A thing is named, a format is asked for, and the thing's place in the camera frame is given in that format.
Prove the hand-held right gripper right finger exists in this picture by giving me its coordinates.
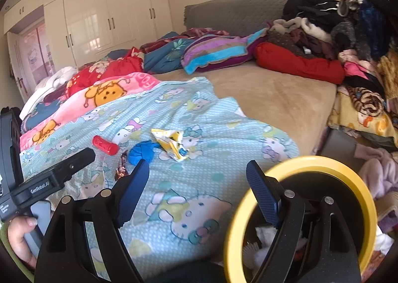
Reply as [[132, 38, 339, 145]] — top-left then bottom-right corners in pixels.
[[246, 160, 362, 283]]

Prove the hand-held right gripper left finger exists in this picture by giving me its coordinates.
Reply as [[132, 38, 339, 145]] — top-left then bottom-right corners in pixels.
[[35, 159, 150, 283]]

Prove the brown chocolate wrapper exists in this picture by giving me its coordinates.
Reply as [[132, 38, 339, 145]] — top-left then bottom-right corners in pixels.
[[116, 150, 129, 182]]

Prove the blue plastic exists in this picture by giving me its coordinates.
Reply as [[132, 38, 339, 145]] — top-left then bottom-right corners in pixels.
[[128, 141, 162, 166]]

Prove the red snack wrapper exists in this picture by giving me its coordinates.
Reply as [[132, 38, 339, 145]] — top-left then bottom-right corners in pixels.
[[92, 135, 120, 156]]

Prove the yellow-rimmed black trash bin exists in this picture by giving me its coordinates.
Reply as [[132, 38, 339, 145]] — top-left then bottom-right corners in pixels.
[[224, 155, 378, 283]]

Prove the yellow snack wrapper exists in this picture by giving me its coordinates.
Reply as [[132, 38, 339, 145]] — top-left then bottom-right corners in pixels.
[[151, 128, 191, 163]]

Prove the person's left forearm green sleeve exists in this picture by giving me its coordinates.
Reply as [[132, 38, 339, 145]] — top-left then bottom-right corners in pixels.
[[0, 219, 35, 282]]

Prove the person's left hand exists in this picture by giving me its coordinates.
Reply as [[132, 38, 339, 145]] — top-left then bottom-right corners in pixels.
[[8, 216, 39, 269]]

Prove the dark blue patterned cloth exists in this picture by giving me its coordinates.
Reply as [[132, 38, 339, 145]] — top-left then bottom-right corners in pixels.
[[21, 96, 67, 131]]

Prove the light blue cartoon cat blanket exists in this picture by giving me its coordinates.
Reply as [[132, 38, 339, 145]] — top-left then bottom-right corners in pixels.
[[19, 76, 300, 282]]

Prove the pink cartoon bear blanket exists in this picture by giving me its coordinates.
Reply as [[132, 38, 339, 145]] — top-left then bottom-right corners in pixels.
[[19, 72, 160, 150]]

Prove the beige bed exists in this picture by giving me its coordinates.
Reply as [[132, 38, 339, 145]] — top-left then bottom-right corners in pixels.
[[152, 61, 338, 154]]

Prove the white cloth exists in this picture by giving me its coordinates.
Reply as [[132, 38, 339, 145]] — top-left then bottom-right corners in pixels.
[[19, 66, 78, 119]]

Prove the lilac garment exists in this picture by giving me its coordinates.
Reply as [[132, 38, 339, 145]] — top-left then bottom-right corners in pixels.
[[354, 144, 398, 199]]

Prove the red floral quilt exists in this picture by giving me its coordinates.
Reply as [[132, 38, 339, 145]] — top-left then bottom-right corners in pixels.
[[67, 47, 145, 97]]

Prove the yellow printed blanket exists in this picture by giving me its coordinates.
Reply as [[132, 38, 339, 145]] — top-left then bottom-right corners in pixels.
[[326, 84, 398, 147]]

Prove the pink glass door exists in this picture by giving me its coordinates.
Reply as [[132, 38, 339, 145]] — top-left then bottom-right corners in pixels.
[[6, 19, 58, 100]]

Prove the blue leaf print quilt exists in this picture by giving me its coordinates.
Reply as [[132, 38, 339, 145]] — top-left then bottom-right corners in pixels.
[[141, 32, 199, 74]]

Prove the red cushion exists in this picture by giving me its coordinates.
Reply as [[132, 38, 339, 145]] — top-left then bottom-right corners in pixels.
[[254, 41, 346, 85]]

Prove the purple striped pillow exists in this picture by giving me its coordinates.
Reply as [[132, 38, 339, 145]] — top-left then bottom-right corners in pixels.
[[181, 28, 269, 74]]

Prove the maroon floral blanket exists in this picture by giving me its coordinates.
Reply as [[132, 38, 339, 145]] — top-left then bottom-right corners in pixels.
[[179, 27, 231, 38]]

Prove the cream wardrobe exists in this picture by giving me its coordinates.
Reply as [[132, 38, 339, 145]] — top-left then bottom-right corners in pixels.
[[3, 0, 175, 67]]

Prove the grey headboard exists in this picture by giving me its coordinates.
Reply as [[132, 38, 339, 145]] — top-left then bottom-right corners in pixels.
[[183, 0, 288, 38]]

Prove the pile of clothes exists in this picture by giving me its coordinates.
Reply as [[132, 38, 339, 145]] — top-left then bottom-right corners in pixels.
[[269, 0, 398, 91]]

